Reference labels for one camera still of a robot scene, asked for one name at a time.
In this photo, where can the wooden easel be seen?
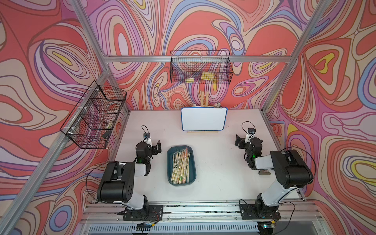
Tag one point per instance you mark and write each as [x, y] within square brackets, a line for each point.
[204, 100]

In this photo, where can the teal storage box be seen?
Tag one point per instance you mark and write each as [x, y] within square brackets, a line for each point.
[181, 168]

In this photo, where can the black wire basket left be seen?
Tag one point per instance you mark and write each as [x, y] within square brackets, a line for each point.
[91, 123]

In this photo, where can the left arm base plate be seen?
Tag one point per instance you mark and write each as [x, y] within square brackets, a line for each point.
[148, 213]

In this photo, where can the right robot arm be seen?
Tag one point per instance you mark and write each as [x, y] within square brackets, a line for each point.
[290, 170]

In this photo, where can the black wire basket back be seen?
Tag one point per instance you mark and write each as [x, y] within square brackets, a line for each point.
[191, 63]

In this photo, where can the white board blue frame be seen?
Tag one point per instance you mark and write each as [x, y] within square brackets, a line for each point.
[203, 118]

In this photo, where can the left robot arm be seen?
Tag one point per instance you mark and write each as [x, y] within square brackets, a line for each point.
[118, 181]

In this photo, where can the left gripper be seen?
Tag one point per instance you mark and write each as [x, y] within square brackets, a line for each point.
[153, 148]

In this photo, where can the yellow note large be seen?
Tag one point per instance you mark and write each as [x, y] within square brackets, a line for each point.
[208, 76]

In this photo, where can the yellow note small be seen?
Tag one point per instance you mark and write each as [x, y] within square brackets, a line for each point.
[189, 80]

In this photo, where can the black wire basket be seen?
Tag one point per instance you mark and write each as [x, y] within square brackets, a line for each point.
[91, 123]
[191, 63]

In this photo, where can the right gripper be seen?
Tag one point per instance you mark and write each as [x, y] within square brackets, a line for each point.
[243, 142]

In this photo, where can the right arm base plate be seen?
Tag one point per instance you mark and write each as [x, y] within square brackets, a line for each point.
[259, 211]

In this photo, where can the metal binder clip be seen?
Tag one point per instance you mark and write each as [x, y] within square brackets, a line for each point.
[217, 105]

